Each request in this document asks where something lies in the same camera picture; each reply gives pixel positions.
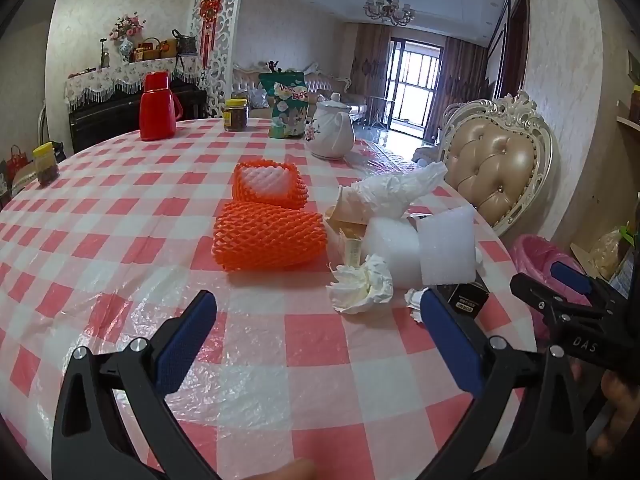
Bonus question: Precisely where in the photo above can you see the paper cup gold print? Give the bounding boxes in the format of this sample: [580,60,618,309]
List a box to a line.
[322,202,372,234]

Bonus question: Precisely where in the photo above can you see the pink lined trash bin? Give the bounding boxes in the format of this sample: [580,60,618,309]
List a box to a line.
[510,234,596,361]

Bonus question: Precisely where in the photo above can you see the balcony glass door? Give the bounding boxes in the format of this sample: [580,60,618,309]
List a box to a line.
[387,37,446,134]

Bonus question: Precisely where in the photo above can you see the vase of pink flowers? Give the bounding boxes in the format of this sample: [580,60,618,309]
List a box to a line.
[109,15,146,64]

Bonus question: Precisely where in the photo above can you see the black printed box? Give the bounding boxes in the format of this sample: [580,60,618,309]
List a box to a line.
[437,282,491,319]

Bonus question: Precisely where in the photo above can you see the red gift bag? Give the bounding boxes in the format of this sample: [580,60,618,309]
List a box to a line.
[5,145,27,189]

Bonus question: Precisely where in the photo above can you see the brown jar yellow lid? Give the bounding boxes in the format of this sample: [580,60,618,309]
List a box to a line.
[32,143,60,186]
[223,98,250,133]

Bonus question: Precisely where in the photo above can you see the white floral teapot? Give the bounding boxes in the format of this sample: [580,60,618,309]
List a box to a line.
[305,93,356,160]

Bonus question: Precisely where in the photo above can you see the red knot wall hanging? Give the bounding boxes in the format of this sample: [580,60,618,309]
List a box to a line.
[199,0,224,69]

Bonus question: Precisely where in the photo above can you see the green snack bag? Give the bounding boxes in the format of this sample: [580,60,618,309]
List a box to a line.
[258,71,309,140]

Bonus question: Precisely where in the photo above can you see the person's right hand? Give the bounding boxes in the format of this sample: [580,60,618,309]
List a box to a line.
[597,374,640,458]

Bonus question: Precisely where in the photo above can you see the red thermos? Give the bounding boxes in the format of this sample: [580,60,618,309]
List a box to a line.
[139,72,177,141]

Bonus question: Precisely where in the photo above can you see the white foam fruit net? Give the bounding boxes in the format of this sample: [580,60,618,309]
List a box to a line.
[239,164,295,196]

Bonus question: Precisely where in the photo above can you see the ornate pink sofa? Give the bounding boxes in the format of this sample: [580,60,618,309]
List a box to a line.
[302,72,351,111]

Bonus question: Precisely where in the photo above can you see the white crumpled tissue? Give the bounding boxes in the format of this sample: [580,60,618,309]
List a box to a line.
[404,287,431,322]

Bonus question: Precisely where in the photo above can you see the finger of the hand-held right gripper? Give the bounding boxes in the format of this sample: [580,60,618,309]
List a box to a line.
[549,261,613,311]
[510,272,599,320]

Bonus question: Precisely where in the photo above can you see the pink checkered tablecloth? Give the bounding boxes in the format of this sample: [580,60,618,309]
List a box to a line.
[0,117,539,480]

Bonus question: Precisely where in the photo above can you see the black piano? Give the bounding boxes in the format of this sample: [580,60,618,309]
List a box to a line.
[67,77,209,154]

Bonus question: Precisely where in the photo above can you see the dark wooden door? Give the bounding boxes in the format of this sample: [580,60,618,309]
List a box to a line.
[487,0,531,99]

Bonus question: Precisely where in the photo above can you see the red yellow gift basket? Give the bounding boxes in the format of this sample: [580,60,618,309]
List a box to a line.
[132,37,161,63]

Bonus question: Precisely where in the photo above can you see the brown patterned curtain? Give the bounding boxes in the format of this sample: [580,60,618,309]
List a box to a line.
[350,22,392,106]
[425,35,489,141]

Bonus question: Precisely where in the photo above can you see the white lattice screen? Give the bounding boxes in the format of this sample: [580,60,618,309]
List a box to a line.
[187,0,249,121]

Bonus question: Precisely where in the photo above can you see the white foam block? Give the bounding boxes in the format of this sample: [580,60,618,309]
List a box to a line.
[417,205,476,285]
[362,216,424,289]

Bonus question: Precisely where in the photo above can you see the glass side table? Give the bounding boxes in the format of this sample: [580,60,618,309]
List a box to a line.
[367,94,396,126]

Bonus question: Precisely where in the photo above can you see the ornate pink armchair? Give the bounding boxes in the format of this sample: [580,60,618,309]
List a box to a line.
[232,62,271,109]

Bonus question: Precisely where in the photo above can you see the orange foam fruit net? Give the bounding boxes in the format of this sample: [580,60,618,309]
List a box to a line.
[231,159,310,210]
[213,202,325,274]

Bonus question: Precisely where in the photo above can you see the floral lace piano cloth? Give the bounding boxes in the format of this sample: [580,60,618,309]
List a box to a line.
[64,56,202,112]

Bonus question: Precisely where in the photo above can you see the cardboard box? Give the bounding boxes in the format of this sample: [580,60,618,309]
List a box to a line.
[570,226,640,297]

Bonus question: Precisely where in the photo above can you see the chandelier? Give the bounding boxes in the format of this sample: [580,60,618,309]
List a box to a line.
[363,0,416,27]

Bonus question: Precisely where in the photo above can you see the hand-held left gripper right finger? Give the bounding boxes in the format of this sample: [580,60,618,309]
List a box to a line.
[419,287,593,480]

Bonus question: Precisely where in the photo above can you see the dark handbag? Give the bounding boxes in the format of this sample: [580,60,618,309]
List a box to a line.
[172,29,199,56]

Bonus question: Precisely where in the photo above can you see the person's left hand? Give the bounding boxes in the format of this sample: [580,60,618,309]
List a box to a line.
[267,459,317,480]

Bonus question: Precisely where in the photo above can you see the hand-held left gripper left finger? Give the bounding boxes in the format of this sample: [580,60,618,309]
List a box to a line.
[51,289,218,480]

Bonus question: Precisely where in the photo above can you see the cream crumpled tissue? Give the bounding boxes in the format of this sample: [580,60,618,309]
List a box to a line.
[326,253,396,316]

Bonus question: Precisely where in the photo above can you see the small yellow box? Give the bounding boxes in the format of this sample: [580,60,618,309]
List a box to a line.
[339,227,364,269]

